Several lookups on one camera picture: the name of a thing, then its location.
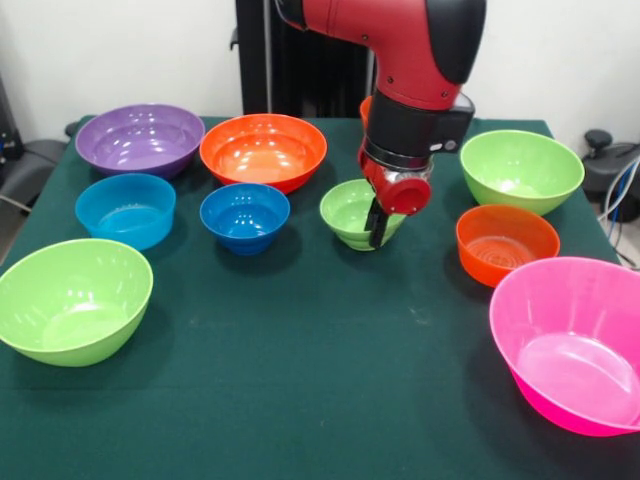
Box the large pink bowl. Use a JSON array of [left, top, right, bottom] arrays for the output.
[[488, 256, 640, 438]]

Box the small green bowl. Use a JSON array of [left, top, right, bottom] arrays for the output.
[[319, 178, 409, 252]]

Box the small dark blue bowl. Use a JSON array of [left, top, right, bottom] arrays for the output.
[[199, 182, 292, 257]]

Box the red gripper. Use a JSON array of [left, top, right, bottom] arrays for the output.
[[358, 148, 433, 251]]

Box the purple bowl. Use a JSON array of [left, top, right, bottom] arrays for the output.
[[74, 103, 207, 181]]

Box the large green bowl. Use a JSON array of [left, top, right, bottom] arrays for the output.
[[0, 238, 155, 369], [459, 129, 586, 217]]

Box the light blue translucent bowl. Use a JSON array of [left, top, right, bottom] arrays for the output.
[[74, 172, 177, 252]]

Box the dark green table cloth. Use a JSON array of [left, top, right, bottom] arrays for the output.
[[0, 115, 640, 480]]

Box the black equipment stand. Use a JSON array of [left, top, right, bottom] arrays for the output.
[[0, 74, 21, 161]]

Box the tangle of floor cables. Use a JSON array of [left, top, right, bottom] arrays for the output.
[[597, 157, 640, 269]]

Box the large orange bowl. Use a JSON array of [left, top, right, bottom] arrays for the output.
[[198, 113, 329, 196]]

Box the black office chair base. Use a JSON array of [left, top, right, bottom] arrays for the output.
[[582, 128, 640, 211], [0, 122, 81, 216]]

